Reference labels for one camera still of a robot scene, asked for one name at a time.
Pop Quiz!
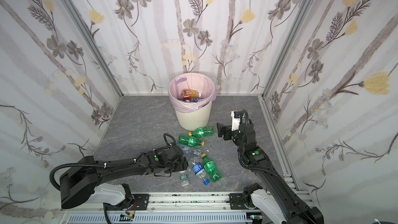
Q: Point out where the soda water bottle blue cap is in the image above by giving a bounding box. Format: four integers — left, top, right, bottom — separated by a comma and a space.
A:
185, 98, 200, 103

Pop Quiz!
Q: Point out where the orange red drink bottle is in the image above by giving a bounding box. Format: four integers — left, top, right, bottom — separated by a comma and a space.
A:
181, 89, 202, 100

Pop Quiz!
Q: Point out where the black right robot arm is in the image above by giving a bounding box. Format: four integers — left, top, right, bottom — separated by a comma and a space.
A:
217, 110, 324, 224

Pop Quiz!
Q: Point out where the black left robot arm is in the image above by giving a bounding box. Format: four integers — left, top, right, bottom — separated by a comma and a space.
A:
49, 139, 189, 209

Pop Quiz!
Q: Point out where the green bottle near bin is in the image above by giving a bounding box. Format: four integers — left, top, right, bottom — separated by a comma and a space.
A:
189, 127, 214, 138

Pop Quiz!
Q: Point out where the cream plastic waste bin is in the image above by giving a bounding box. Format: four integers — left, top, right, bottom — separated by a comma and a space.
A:
175, 102, 212, 131

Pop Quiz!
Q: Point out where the pink bin liner bag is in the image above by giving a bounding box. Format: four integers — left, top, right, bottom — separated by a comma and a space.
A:
168, 73, 217, 113

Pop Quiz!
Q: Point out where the blue label bottle blue cap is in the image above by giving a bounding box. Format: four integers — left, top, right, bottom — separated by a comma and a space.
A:
192, 161, 210, 185

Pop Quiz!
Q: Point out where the clear crushed water bottle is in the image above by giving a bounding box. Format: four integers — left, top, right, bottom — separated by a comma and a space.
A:
179, 145, 202, 158

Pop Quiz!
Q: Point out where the small bottle green label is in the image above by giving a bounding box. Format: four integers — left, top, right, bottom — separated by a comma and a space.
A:
180, 174, 190, 187

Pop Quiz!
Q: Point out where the green bottle yellow cap middle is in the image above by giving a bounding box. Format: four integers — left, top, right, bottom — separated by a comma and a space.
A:
178, 134, 205, 147

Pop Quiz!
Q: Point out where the green bottle front right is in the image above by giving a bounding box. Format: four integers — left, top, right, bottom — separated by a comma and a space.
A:
201, 153, 222, 183

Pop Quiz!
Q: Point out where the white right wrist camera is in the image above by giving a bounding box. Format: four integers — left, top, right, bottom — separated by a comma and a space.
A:
231, 111, 242, 131

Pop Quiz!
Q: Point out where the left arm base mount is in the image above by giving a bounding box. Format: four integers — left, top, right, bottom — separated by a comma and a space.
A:
103, 184, 149, 212

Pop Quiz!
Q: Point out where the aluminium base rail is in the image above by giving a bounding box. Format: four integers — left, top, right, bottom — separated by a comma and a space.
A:
53, 192, 272, 224

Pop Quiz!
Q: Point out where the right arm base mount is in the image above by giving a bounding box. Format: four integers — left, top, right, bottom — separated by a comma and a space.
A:
229, 183, 263, 210

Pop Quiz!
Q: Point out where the white perforated cable tray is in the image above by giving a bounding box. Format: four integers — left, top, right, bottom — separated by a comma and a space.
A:
62, 213, 252, 224

